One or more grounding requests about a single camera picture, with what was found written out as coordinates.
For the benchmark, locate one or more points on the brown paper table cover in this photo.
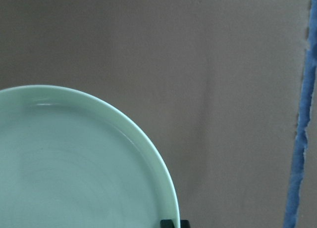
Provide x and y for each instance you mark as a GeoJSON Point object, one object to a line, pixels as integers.
{"type": "Point", "coordinates": [215, 84]}

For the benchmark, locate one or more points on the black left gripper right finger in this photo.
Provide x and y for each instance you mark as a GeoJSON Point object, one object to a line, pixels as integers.
{"type": "Point", "coordinates": [185, 224]}

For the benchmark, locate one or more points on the light green plate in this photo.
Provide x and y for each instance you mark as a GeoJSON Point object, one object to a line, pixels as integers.
{"type": "Point", "coordinates": [71, 160]}

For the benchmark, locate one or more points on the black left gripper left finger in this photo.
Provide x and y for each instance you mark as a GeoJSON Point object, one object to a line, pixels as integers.
{"type": "Point", "coordinates": [167, 224]}

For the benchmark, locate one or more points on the blue tape strip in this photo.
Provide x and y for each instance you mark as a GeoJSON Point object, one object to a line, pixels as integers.
{"type": "Point", "coordinates": [301, 143]}

